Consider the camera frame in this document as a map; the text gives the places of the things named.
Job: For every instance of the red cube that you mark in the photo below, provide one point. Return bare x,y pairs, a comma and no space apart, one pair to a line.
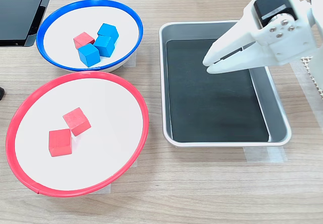
60,143
83,39
77,121

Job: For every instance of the steel tray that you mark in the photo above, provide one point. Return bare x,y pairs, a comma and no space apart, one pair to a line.
275,113

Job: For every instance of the black tray mat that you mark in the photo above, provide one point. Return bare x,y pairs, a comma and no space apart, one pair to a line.
214,108

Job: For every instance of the clear tape strip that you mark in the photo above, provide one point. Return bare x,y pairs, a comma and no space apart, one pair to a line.
131,60
106,189
265,154

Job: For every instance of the blue cube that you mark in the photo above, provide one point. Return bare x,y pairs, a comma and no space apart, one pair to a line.
88,56
108,31
103,46

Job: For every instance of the blue-rimmed white plate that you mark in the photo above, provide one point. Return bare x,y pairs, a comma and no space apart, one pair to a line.
63,24

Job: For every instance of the red-rimmed white plate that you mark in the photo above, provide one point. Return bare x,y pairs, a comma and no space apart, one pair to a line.
101,158

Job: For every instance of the black flat device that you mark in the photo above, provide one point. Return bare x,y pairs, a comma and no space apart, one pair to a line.
17,19

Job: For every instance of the small black object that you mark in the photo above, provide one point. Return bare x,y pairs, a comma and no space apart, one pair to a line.
1,94

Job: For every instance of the pale perforated base plate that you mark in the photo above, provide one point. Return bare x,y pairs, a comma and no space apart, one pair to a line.
306,61

